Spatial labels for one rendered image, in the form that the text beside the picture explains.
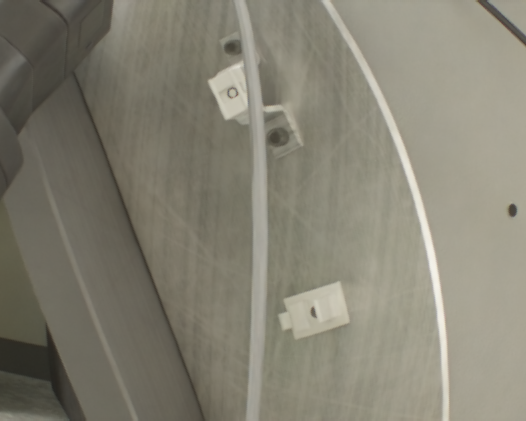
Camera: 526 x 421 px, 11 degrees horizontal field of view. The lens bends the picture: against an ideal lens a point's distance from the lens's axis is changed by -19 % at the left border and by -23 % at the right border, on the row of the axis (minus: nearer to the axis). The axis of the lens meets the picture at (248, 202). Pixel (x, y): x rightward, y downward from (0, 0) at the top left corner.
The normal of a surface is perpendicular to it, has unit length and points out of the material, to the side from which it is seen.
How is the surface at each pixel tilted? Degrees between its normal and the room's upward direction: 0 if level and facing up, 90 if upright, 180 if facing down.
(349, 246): 90
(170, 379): 69
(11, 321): 90
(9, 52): 53
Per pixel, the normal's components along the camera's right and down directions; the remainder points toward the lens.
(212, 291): -0.49, 0.11
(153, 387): 0.84, -0.23
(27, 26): -0.18, -0.06
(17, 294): 0.18, 0.17
